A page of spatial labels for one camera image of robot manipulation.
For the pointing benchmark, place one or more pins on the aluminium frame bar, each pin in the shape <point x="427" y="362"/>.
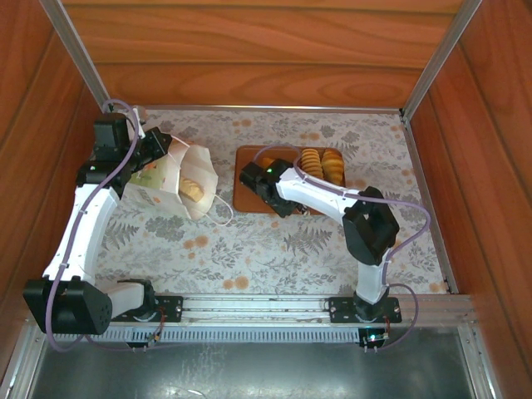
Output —
<point x="411" y="145"/>
<point x="16" y="370"/>
<point x="478" y="361"/>
<point x="249" y="108"/>

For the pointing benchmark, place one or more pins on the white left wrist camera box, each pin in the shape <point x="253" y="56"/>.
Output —
<point x="140" y="129"/>

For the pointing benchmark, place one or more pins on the small circuit board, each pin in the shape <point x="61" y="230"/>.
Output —
<point x="154" y="338"/>
<point x="374" y="337"/>

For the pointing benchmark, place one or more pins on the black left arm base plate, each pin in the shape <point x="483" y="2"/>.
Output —
<point x="172" y="307"/>

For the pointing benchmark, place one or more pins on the grey metal sheet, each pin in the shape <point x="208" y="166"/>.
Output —
<point x="249" y="374"/>

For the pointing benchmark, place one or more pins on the floral table cloth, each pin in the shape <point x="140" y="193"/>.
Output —
<point x="249" y="249"/>

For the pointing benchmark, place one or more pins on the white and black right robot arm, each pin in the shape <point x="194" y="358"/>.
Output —
<point x="316" y="191"/>

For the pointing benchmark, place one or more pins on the aluminium frame post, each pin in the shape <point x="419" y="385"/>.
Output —
<point x="75" y="45"/>
<point x="444" y="45"/>

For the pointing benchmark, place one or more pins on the white printed paper bag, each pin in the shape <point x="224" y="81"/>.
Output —
<point x="199" y="166"/>

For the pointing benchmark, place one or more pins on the aluminium mounting rail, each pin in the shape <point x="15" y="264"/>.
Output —
<point x="249" y="305"/>

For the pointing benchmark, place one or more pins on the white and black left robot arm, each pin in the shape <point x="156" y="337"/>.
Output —
<point x="83" y="232"/>

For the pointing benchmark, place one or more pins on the brown wooden tray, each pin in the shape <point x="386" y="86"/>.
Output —
<point x="245" y="199"/>

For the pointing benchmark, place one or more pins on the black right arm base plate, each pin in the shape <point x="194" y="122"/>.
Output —
<point x="338" y="309"/>

